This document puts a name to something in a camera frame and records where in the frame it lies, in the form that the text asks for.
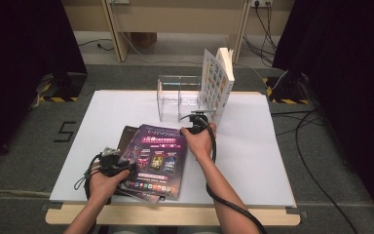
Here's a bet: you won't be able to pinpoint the white picture-grid magazine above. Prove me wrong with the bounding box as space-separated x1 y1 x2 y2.
198 47 236 126

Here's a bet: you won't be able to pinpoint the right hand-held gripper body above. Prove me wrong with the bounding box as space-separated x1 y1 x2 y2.
188 109 216 136

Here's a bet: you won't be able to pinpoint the brown cardboard box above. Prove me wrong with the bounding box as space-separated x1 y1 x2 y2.
130 31 158 50

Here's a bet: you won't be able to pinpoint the purple magazine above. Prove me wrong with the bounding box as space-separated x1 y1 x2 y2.
114 186 162 206
118 124 189 200

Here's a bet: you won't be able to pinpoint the clear acrylic magazine rack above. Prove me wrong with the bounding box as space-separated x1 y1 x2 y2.
156 75 223 124

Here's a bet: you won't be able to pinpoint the left hand-held gripper cable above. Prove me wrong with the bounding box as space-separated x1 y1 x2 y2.
73 154 104 201

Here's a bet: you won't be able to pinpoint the black stand base striped tape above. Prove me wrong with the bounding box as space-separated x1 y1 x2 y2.
262 72 311 105
38 71 89 103

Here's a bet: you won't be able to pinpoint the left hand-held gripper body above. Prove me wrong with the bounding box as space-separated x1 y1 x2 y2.
98 147 129 177

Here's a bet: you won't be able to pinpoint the white wall socket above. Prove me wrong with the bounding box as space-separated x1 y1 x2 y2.
250 0 274 8

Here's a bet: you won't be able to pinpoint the black cable bundle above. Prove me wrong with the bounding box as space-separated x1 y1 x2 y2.
243 1 279 67

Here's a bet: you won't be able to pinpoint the thin black floor cable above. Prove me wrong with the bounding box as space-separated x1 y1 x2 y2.
77 38 115 53

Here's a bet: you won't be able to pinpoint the black curtain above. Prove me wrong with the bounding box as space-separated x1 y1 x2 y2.
0 0 89 174
272 0 374 225

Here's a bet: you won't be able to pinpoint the person's left hand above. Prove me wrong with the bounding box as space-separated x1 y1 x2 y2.
88 169 131 205

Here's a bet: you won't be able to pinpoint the white board sheet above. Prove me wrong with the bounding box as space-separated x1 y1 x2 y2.
49 90 297 209

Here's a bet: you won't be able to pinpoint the long black floor cables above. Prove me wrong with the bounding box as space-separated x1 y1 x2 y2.
271 108 359 234

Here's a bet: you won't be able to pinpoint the beige wooden desk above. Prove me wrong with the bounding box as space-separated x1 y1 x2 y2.
61 0 295 64

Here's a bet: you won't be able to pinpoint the person's right hand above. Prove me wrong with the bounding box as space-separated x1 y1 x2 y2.
179 122 218 162

